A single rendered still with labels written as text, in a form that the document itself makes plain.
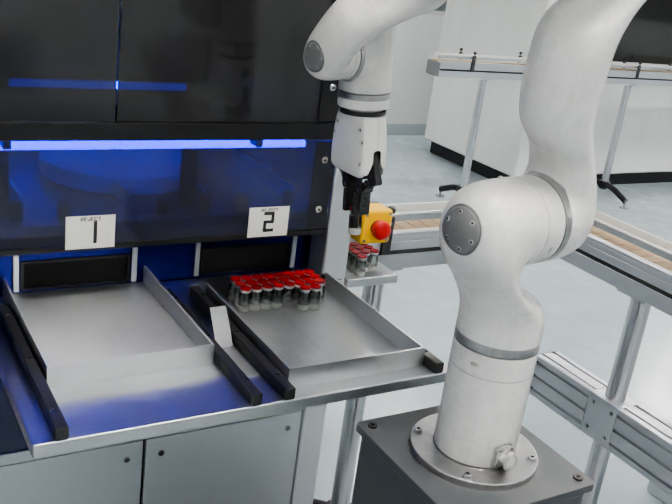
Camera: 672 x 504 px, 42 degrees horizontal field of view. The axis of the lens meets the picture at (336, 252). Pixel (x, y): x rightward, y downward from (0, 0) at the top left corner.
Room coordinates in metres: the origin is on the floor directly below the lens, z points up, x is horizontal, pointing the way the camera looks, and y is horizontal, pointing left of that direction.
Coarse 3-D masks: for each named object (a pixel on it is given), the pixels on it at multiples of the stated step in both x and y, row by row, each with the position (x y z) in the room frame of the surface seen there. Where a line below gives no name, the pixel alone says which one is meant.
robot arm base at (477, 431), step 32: (448, 384) 1.10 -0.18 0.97; (480, 384) 1.06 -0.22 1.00; (512, 384) 1.06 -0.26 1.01; (448, 416) 1.08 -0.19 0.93; (480, 416) 1.06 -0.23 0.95; (512, 416) 1.06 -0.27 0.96; (416, 448) 1.09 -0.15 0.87; (448, 448) 1.07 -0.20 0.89; (480, 448) 1.05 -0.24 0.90; (512, 448) 1.07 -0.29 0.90; (448, 480) 1.03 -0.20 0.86; (480, 480) 1.03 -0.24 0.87; (512, 480) 1.04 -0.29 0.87
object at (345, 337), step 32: (256, 320) 1.42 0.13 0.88; (288, 320) 1.44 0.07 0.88; (320, 320) 1.45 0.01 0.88; (352, 320) 1.47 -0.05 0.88; (384, 320) 1.43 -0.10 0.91; (288, 352) 1.31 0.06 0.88; (320, 352) 1.32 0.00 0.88; (352, 352) 1.34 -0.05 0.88; (384, 352) 1.36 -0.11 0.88; (416, 352) 1.32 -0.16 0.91
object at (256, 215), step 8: (256, 208) 1.55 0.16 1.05; (264, 208) 1.56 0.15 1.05; (272, 208) 1.57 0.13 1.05; (280, 208) 1.58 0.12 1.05; (288, 208) 1.59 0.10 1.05; (256, 216) 1.55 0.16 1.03; (264, 216) 1.56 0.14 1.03; (280, 216) 1.58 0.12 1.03; (288, 216) 1.59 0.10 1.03; (248, 224) 1.55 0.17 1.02; (256, 224) 1.55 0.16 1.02; (272, 224) 1.57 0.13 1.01; (280, 224) 1.58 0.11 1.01; (248, 232) 1.55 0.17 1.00; (256, 232) 1.56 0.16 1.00; (264, 232) 1.57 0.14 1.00; (272, 232) 1.57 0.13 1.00; (280, 232) 1.58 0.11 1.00
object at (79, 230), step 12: (72, 216) 1.37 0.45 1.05; (84, 216) 1.38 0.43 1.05; (96, 216) 1.39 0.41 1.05; (108, 216) 1.40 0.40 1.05; (72, 228) 1.37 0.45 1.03; (84, 228) 1.38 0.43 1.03; (108, 228) 1.40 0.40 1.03; (72, 240) 1.37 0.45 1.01; (84, 240) 1.38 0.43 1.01; (108, 240) 1.40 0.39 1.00
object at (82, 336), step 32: (96, 288) 1.46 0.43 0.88; (128, 288) 1.48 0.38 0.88; (160, 288) 1.44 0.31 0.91; (32, 320) 1.30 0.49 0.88; (64, 320) 1.31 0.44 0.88; (96, 320) 1.33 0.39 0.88; (128, 320) 1.35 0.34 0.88; (160, 320) 1.36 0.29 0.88; (192, 320) 1.31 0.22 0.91; (32, 352) 1.18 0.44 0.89; (64, 352) 1.21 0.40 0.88; (96, 352) 1.22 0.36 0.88; (128, 352) 1.23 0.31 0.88; (160, 352) 1.19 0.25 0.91; (192, 352) 1.22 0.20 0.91; (64, 384) 1.11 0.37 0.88
